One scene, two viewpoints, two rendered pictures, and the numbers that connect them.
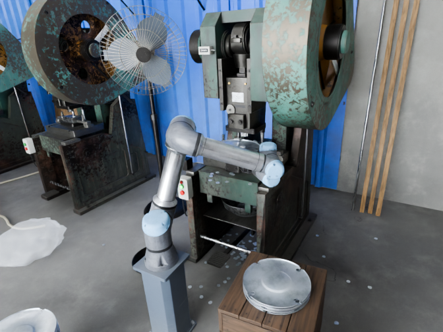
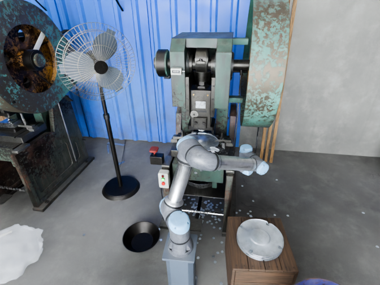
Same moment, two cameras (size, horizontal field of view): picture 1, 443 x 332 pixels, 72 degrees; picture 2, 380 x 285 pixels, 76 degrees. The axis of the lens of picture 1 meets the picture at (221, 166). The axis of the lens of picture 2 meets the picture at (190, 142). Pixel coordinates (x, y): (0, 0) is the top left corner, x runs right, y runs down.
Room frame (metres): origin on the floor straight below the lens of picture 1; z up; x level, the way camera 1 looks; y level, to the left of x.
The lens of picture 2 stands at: (0.24, 0.59, 1.70)
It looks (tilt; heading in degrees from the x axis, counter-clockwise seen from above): 30 degrees down; 337
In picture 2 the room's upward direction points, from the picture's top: 1 degrees counter-clockwise
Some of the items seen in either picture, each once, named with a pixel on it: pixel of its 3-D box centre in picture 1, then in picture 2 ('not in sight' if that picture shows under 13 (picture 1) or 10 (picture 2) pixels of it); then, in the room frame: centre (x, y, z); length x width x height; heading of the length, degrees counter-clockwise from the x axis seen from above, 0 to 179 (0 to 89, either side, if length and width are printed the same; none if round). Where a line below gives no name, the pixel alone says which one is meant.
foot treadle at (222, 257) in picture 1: (237, 240); (199, 205); (1.67, -0.08, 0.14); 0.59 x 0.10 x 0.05; 147
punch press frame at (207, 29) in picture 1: (256, 128); (203, 121); (1.90, -0.23, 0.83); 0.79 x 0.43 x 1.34; 147
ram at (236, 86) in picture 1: (241, 100); (201, 106); (1.75, -0.13, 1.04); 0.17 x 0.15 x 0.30; 147
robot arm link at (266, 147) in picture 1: (268, 156); (247, 155); (1.25, -0.21, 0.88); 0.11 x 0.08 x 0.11; 1
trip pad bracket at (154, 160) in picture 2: (184, 170); (158, 164); (1.76, 0.23, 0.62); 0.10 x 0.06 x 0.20; 57
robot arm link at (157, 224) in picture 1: (157, 228); (178, 225); (1.14, 0.29, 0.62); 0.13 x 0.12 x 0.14; 1
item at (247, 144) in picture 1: (235, 147); (199, 142); (1.68, -0.09, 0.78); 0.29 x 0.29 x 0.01
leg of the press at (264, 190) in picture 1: (293, 189); (232, 161); (1.76, -0.46, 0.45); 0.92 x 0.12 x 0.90; 147
